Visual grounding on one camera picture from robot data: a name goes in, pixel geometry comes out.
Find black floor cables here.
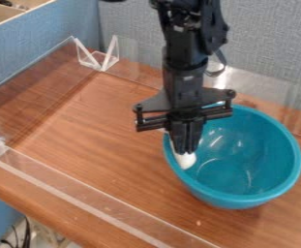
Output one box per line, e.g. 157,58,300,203
0,216,33,248

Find wooden shelf box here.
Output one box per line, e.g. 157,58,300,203
0,0,57,24

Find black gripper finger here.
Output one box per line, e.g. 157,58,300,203
169,121,189,155
188,118,204,153

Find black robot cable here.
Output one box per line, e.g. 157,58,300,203
204,47,228,78

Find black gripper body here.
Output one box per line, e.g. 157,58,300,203
133,63,237,132

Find clear acrylic corner bracket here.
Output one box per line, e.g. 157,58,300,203
73,35,120,72

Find white brown plush mushroom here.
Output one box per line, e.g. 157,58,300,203
169,141,197,171

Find blue plastic bowl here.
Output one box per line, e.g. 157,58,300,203
162,105,301,209

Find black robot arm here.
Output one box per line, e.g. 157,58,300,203
133,0,237,155

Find clear acrylic front barrier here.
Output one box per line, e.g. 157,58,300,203
0,137,220,248

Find clear acrylic barrier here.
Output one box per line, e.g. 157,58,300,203
110,36,301,137
0,137,220,248

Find clear acrylic back barrier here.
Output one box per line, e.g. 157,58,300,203
110,36,301,137

